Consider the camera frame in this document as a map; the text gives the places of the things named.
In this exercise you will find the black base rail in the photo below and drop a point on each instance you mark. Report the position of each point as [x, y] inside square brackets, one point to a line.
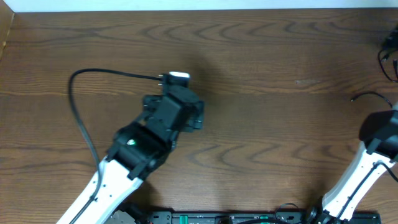
[128, 213]

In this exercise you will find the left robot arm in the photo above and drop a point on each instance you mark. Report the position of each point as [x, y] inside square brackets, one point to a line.
[137, 150]

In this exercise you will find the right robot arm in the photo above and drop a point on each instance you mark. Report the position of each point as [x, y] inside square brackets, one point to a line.
[377, 154]

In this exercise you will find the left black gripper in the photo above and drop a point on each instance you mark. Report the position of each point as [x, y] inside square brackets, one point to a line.
[196, 120]

